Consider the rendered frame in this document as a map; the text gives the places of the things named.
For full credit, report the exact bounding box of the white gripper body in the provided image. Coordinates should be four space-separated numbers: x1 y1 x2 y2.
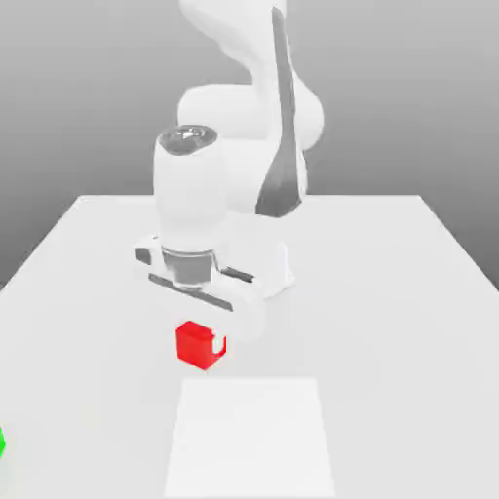
146 271 270 347

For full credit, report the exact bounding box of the small red cube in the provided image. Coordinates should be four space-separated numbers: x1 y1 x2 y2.
174 320 228 372

